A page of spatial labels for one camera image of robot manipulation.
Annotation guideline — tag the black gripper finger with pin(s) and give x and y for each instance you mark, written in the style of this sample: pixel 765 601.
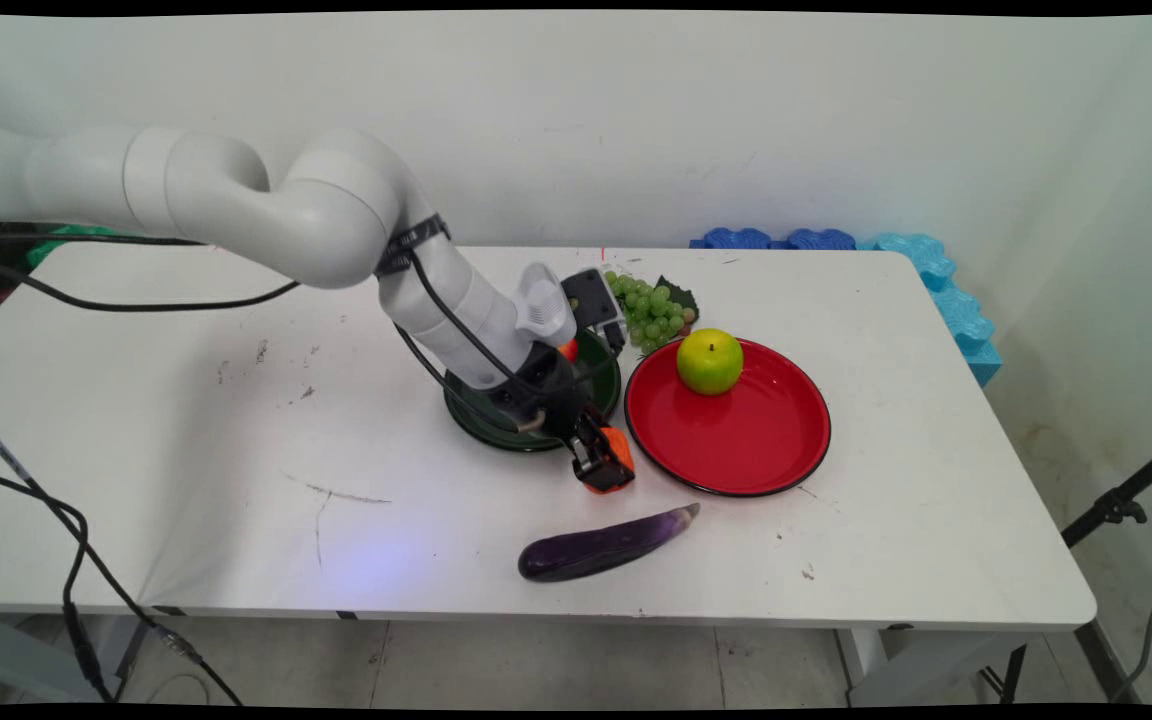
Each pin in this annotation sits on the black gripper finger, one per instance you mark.
pixel 614 488
pixel 588 452

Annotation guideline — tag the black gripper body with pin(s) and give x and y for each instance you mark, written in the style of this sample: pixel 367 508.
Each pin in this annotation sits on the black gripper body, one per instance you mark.
pixel 541 395

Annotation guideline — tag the small orange toy fruit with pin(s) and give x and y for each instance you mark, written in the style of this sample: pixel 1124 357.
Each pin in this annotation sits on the small orange toy fruit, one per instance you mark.
pixel 620 450

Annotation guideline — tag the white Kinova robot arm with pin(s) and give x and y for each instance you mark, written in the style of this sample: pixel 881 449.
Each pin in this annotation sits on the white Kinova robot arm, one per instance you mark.
pixel 316 220

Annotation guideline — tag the red-orange toy tomato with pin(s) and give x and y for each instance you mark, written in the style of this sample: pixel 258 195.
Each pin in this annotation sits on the red-orange toy tomato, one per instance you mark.
pixel 569 350

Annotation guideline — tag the purple toy eggplant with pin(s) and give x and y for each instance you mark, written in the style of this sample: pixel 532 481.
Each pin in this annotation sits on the purple toy eggplant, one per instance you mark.
pixel 596 548

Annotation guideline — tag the dark green round plate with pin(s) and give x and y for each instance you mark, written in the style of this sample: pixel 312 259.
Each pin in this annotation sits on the dark green round plate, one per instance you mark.
pixel 476 422

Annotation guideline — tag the red round plate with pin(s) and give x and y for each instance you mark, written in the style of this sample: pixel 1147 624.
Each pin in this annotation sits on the red round plate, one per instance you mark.
pixel 736 440

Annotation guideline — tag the green toy grape bunch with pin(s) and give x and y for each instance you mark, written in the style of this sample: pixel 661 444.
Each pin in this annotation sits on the green toy grape bunch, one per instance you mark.
pixel 651 310

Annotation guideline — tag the yellow-green toy apple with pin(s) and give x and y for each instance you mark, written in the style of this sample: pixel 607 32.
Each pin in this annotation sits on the yellow-green toy apple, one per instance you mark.
pixel 709 362

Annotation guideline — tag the white table leg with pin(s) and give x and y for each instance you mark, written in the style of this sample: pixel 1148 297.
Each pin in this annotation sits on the white table leg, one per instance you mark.
pixel 896 665

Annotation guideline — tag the blue foam mats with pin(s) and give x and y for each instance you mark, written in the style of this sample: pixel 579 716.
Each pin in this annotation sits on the blue foam mats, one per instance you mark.
pixel 956 300

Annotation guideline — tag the green foam block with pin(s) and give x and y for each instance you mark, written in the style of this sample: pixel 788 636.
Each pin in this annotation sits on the green foam block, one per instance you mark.
pixel 66 238

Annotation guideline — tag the black tripod stand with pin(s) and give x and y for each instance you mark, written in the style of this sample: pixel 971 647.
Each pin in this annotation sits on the black tripod stand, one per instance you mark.
pixel 1116 505

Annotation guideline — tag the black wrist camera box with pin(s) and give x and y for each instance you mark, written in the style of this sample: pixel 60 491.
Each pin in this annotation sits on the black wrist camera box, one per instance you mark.
pixel 593 300

